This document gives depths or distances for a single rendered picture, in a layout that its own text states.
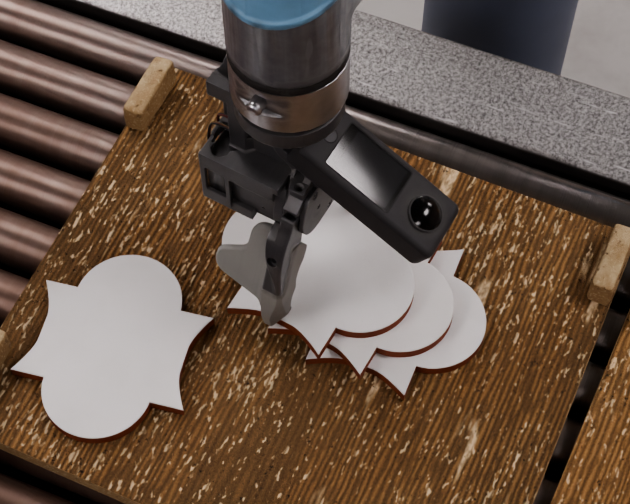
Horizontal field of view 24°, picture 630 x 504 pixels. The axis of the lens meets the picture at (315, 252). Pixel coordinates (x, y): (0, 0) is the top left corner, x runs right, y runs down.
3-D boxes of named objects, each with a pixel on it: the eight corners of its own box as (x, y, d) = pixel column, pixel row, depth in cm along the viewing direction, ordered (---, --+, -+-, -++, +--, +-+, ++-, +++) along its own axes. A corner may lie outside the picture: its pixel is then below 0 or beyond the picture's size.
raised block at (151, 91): (158, 73, 120) (154, 52, 118) (178, 80, 120) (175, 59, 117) (124, 127, 117) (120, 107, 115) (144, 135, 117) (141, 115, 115)
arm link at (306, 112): (373, 27, 88) (306, 124, 84) (370, 74, 92) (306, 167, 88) (266, -20, 90) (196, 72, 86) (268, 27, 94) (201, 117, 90)
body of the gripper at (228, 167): (257, 125, 104) (251, 17, 94) (363, 175, 102) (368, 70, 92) (201, 204, 101) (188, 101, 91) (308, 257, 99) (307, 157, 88)
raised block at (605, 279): (609, 238, 112) (615, 219, 110) (632, 246, 112) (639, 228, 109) (584, 300, 110) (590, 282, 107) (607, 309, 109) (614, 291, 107)
